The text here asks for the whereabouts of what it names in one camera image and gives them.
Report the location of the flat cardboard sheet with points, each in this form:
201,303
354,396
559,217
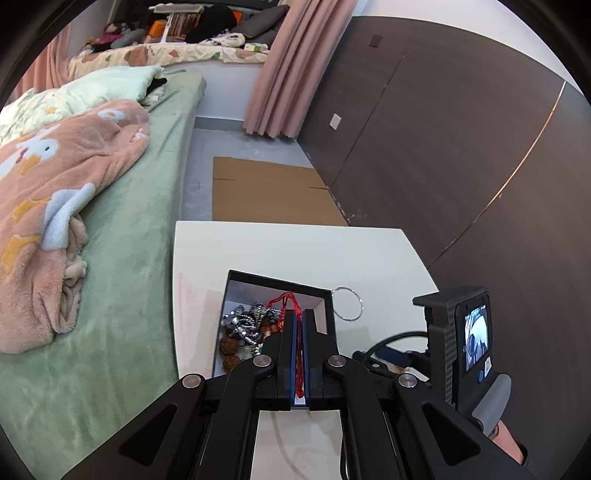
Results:
268,194

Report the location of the dark wall switch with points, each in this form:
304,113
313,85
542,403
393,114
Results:
376,40

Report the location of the black bag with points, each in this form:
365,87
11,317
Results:
212,23

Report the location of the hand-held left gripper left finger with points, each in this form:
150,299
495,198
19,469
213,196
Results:
292,364

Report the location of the person's right hand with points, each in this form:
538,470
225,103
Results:
505,443

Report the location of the pink curtain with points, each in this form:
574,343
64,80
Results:
291,69
51,69

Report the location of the pink printed fleece blanket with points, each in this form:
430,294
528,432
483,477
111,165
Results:
55,184

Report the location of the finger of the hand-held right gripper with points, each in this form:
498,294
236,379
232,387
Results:
392,356

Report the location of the light green quilt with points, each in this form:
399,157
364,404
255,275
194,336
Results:
106,83

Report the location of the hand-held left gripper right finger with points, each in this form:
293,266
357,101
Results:
307,364

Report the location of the orange box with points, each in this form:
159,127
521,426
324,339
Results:
158,28

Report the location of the bed with green sheet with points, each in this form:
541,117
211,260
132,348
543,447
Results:
129,277

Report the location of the grey pillow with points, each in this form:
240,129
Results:
263,21

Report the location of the white wall socket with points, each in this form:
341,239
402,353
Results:
335,122

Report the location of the printed window seat mat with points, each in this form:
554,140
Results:
184,53

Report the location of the silver metal bangle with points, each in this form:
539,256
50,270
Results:
333,302

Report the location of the pile of plush toys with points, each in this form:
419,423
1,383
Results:
115,34

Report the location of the white desk lamp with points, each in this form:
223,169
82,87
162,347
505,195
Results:
171,8

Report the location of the black jewelry box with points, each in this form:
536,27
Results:
328,314

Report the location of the white spotted plush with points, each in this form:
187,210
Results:
226,39

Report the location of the pale green box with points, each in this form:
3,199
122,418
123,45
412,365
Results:
256,46

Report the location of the white low table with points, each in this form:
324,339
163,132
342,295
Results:
277,244

